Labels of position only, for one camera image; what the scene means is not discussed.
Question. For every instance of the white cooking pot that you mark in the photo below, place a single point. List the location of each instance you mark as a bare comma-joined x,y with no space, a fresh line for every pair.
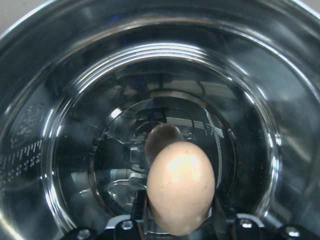
83,83

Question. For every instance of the brown egg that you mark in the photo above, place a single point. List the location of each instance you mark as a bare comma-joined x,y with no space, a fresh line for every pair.
180,188

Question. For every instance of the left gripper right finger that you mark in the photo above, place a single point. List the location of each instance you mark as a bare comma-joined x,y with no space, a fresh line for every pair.
219,217

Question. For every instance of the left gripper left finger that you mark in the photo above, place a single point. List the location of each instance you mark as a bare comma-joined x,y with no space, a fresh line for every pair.
140,213

